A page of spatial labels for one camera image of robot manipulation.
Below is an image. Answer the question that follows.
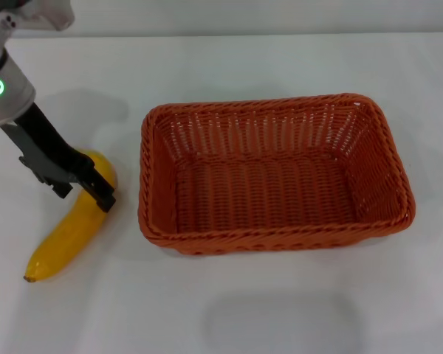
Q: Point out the orange woven plastic basket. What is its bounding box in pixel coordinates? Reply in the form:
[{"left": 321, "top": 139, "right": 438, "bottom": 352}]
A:
[{"left": 138, "top": 92, "right": 417, "bottom": 256}]

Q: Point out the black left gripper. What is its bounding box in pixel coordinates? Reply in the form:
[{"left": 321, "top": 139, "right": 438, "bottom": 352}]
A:
[{"left": 0, "top": 102, "right": 117, "bottom": 214}]

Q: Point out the yellow banana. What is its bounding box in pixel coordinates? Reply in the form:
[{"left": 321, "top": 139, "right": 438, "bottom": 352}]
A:
[{"left": 23, "top": 149, "right": 118, "bottom": 284}]

